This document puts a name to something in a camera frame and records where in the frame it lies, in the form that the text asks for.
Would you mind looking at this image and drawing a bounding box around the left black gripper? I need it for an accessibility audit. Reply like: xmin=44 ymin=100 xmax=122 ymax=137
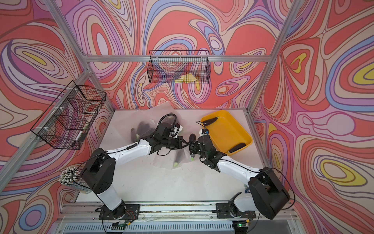
xmin=161 ymin=136 xmax=190 ymax=150

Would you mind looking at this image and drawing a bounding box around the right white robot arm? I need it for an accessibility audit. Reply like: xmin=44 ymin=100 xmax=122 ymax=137
xmin=189 ymin=134 xmax=290 ymax=219

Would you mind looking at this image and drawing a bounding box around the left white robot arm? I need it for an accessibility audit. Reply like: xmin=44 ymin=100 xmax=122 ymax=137
xmin=80 ymin=123 xmax=188 ymax=216

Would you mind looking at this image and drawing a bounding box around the yellow plastic tray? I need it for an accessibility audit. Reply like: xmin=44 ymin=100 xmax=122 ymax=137
xmin=201 ymin=110 xmax=253 ymax=156

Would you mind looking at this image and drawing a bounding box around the yellow item in basket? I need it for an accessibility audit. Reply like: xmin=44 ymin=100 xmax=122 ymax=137
xmin=174 ymin=73 xmax=197 ymax=83

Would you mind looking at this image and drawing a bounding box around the clear cup of sticks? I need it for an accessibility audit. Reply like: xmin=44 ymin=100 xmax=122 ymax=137
xmin=58 ymin=167 xmax=92 ymax=194

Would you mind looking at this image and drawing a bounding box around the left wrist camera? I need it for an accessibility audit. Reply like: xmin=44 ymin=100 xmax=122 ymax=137
xmin=171 ymin=123 xmax=183 ymax=137

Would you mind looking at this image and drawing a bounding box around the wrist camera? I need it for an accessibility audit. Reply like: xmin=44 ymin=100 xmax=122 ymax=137
xmin=171 ymin=123 xmax=183 ymax=137
xmin=200 ymin=128 xmax=209 ymax=137

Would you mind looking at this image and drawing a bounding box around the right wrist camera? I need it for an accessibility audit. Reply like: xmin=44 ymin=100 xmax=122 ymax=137
xmin=200 ymin=128 xmax=209 ymax=137

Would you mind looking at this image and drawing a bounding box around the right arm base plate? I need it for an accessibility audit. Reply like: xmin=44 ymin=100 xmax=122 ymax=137
xmin=212 ymin=202 xmax=256 ymax=220

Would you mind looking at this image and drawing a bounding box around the back black wire basket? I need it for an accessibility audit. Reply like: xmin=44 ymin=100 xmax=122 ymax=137
xmin=147 ymin=49 xmax=211 ymax=84

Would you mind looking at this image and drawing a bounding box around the black wire basket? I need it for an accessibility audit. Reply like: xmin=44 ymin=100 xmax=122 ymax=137
xmin=30 ymin=82 xmax=107 ymax=150
xmin=147 ymin=49 xmax=211 ymax=84

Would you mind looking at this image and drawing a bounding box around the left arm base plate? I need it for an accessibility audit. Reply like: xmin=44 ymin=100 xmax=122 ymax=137
xmin=99 ymin=204 xmax=140 ymax=221

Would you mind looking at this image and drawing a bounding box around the left black wire basket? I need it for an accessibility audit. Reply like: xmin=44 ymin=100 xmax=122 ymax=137
xmin=30 ymin=82 xmax=107 ymax=150

